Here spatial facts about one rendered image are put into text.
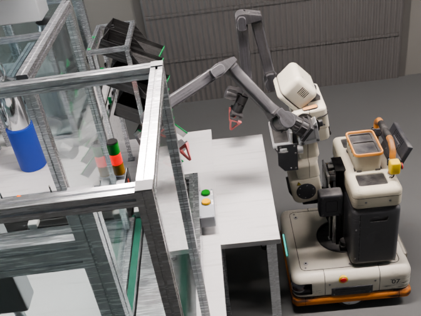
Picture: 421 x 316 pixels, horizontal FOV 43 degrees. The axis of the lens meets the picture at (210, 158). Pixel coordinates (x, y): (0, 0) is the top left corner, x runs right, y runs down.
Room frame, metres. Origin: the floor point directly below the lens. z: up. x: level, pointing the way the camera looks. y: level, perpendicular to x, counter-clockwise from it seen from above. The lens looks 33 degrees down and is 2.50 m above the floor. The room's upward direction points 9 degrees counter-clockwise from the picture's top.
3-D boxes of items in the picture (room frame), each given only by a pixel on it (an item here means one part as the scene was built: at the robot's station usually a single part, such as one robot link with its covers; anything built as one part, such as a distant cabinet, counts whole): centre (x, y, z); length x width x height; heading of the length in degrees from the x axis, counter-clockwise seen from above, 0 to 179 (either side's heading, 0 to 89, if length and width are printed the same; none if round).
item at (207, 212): (1.97, 0.05, 0.93); 0.21 x 0.07 x 0.06; 178
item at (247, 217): (2.23, 0.06, 0.84); 0.90 x 0.70 x 0.03; 176
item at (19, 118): (2.69, 1.04, 1.32); 0.14 x 0.14 x 0.38
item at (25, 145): (2.69, 1.04, 1.00); 0.16 x 0.16 x 0.27
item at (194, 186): (1.78, 0.12, 0.91); 0.89 x 0.06 x 0.11; 178
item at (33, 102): (1.59, 0.43, 1.48); 0.61 x 0.03 x 1.03; 178
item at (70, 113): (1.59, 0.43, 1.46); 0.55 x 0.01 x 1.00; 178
